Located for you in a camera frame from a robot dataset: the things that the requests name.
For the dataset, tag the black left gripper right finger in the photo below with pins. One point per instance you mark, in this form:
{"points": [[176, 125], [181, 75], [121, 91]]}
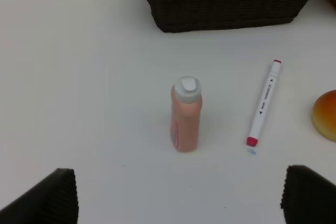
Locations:
{"points": [[307, 197]]}

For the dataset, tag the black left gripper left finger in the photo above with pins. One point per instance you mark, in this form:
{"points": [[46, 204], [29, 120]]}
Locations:
{"points": [[53, 200]]}

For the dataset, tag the pink bottle white cap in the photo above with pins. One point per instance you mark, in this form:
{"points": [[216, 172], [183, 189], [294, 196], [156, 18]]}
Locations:
{"points": [[186, 106]]}

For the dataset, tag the orange round bread bun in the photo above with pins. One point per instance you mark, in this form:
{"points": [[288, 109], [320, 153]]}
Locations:
{"points": [[323, 115]]}

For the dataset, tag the white marker red caps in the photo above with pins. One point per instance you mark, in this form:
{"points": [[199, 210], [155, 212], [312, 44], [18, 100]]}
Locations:
{"points": [[263, 104]]}

